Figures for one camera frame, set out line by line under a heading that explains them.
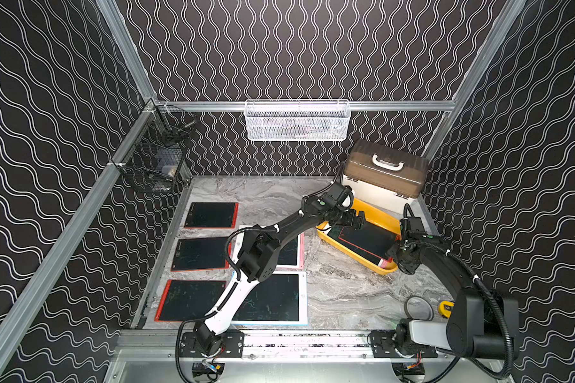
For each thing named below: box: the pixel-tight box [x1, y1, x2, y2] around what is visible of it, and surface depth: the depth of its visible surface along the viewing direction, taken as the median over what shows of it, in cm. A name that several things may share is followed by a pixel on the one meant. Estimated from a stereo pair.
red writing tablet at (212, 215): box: [183, 201, 239, 230], surface depth 111 cm
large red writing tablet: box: [154, 279, 227, 322], surface depth 87 cm
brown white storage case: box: [342, 140, 429, 213], surface depth 100 cm
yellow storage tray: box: [317, 198, 401, 275], surface depth 92 cm
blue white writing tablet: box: [230, 271, 309, 326], surface depth 83 cm
